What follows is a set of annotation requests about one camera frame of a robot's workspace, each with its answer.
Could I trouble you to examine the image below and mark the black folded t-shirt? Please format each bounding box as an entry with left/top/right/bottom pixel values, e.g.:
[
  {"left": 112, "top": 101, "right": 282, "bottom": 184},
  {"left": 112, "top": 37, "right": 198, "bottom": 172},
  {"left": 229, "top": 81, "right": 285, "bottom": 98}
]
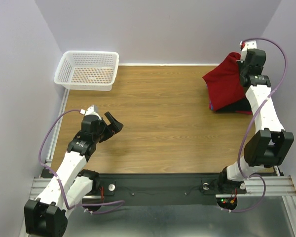
[{"left": 216, "top": 98, "right": 252, "bottom": 113}]

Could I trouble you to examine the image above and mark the white plastic mesh basket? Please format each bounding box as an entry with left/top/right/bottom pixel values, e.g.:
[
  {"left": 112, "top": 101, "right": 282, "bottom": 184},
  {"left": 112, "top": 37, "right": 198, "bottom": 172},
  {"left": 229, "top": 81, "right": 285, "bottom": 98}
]
[{"left": 54, "top": 50, "right": 119, "bottom": 91}]

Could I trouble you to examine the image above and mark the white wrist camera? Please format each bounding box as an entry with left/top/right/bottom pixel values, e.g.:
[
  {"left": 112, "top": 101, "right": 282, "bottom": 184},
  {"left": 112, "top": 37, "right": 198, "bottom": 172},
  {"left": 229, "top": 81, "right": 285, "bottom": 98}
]
[
  {"left": 79, "top": 105, "right": 100, "bottom": 118},
  {"left": 240, "top": 40, "right": 257, "bottom": 62}
]

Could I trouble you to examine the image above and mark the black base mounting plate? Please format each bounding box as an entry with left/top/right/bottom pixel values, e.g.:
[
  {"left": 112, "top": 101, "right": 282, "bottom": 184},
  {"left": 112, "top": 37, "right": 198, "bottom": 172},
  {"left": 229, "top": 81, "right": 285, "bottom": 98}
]
[{"left": 71, "top": 172, "right": 247, "bottom": 207}]

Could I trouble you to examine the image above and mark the magenta folded t-shirt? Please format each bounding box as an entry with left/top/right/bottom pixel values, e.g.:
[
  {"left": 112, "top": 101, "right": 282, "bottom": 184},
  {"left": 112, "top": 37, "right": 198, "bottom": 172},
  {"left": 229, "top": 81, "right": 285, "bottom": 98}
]
[{"left": 237, "top": 111, "right": 253, "bottom": 115}]

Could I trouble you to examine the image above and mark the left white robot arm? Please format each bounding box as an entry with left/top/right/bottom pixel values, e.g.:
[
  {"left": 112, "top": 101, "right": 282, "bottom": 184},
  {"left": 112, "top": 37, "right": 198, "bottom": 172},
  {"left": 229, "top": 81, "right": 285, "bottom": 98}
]
[{"left": 24, "top": 107, "right": 125, "bottom": 237}]

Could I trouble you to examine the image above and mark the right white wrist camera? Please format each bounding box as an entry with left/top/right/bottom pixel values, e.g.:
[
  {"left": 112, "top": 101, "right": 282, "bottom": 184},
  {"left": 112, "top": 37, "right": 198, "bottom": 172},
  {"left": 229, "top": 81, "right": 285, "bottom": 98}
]
[{"left": 240, "top": 40, "right": 257, "bottom": 62}]

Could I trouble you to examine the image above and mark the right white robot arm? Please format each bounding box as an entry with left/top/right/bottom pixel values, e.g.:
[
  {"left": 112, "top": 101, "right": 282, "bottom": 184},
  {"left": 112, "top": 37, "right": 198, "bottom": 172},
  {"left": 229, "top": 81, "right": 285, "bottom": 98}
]
[{"left": 217, "top": 47, "right": 294, "bottom": 193}]

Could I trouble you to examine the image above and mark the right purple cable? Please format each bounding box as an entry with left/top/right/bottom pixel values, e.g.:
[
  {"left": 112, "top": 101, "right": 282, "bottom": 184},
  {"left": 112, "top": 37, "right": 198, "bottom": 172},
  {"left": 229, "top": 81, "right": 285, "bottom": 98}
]
[{"left": 221, "top": 38, "right": 288, "bottom": 213}]

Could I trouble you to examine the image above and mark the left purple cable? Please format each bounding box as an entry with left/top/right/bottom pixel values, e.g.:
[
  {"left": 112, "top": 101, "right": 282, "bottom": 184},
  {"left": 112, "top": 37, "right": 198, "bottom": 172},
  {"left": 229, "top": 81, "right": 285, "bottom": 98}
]
[{"left": 38, "top": 109, "right": 126, "bottom": 215}]

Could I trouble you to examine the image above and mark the red t-shirt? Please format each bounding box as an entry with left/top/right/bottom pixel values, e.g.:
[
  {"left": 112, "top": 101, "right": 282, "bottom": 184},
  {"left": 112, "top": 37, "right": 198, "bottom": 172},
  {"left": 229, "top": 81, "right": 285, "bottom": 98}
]
[{"left": 203, "top": 52, "right": 245, "bottom": 111}]

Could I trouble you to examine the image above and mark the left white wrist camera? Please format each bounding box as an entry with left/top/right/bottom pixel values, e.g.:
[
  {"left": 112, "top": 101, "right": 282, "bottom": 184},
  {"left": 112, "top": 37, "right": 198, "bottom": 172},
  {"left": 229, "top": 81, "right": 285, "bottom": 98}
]
[{"left": 79, "top": 105, "right": 100, "bottom": 118}]

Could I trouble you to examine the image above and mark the purple cable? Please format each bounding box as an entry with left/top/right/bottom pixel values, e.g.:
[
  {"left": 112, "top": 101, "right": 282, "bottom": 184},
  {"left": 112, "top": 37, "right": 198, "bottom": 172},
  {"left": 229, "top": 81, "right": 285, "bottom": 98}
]
[
  {"left": 38, "top": 109, "right": 126, "bottom": 215},
  {"left": 221, "top": 38, "right": 288, "bottom": 213}
]

